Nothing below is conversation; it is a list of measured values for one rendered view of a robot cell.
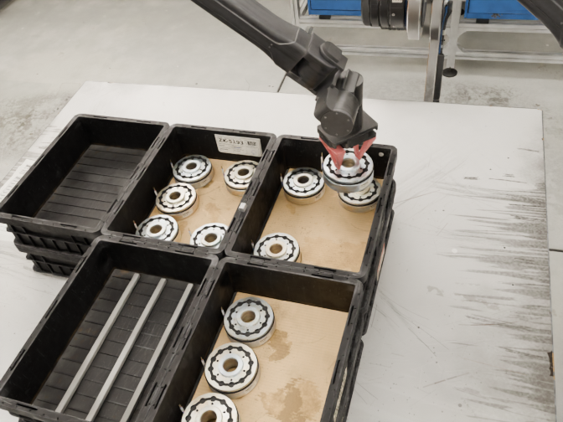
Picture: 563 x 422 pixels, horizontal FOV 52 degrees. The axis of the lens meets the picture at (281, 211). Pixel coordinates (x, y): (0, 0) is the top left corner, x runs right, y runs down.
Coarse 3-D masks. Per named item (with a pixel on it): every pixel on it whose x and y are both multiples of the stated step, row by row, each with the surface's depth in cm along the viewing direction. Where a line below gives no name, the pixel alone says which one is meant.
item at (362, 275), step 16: (384, 144) 136; (272, 160) 137; (256, 192) 130; (384, 192) 125; (384, 208) 124; (240, 224) 124; (368, 240) 116; (240, 256) 118; (256, 256) 117; (368, 256) 114; (320, 272) 113; (336, 272) 112; (352, 272) 111; (368, 272) 113
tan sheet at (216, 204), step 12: (216, 168) 153; (216, 180) 149; (204, 192) 147; (216, 192) 146; (228, 192) 146; (204, 204) 144; (216, 204) 143; (228, 204) 143; (192, 216) 141; (204, 216) 141; (216, 216) 140; (228, 216) 140; (180, 228) 139; (192, 228) 139; (180, 240) 136
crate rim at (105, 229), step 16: (192, 128) 150; (208, 128) 149; (224, 128) 148; (160, 144) 147; (272, 144) 141; (256, 176) 134; (128, 192) 135; (144, 240) 124; (160, 240) 123; (224, 240) 121; (224, 256) 121
